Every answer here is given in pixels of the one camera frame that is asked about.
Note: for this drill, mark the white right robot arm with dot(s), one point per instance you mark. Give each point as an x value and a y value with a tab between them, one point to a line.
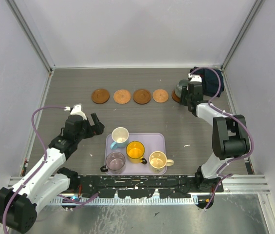
230	139

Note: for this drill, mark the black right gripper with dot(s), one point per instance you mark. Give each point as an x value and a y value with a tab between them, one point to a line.
184	92

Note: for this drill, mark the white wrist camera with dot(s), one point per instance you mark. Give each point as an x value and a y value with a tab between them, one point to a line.
76	110
194	78

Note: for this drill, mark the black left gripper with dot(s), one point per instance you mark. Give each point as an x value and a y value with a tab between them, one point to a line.
98	129

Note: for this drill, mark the woven rattan coaster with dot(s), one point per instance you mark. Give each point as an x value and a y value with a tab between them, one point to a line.
122	96
160	95

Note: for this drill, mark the aluminium frame rail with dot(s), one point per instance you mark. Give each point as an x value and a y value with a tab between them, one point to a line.
22	14

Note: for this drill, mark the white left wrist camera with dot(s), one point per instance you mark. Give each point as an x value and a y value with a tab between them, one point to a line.
76	110

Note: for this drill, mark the white mug blue handle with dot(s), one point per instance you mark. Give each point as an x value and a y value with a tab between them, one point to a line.
120	138

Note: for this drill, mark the cream mug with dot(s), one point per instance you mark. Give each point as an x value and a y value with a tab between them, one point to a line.
159	161

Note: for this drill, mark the purple glass mug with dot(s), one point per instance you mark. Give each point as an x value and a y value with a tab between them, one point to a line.
115	163

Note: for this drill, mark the yellow mug black handle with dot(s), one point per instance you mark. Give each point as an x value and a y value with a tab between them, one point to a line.
135	151

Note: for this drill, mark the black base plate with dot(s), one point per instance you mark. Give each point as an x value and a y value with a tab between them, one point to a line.
168	186

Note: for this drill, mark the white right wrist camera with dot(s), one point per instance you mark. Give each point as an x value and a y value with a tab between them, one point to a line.
194	78

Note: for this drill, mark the brown wooden coaster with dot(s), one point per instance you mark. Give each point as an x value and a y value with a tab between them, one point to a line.
142	96
175	97
100	96

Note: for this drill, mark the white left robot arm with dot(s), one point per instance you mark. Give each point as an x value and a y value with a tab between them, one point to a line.
20	205

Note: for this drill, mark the lavender plastic tray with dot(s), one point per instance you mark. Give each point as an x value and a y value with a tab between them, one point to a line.
151	141

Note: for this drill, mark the grey green ceramic mug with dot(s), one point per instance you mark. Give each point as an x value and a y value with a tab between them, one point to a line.
178	88

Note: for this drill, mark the white slotted cable duct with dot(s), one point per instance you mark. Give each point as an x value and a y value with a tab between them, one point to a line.
155	200

